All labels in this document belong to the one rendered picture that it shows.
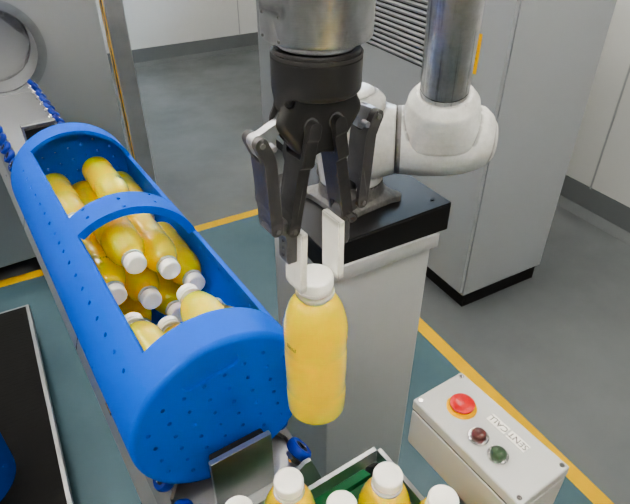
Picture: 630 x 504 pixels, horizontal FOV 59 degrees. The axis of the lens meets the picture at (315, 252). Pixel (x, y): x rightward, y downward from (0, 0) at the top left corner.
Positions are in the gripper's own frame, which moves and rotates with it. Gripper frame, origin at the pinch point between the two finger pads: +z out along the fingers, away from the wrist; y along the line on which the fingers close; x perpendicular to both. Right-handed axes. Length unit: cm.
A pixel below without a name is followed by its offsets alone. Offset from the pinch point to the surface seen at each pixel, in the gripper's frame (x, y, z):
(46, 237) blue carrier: -65, 19, 27
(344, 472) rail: -2.5, -7.5, 46.4
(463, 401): 4.9, -22.9, 32.3
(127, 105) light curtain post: -157, -25, 39
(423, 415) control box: 2.4, -17.8, 34.7
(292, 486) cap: 2.5, 4.8, 33.0
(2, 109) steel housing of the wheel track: -207, 11, 49
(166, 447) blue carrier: -13.7, 15.7, 35.6
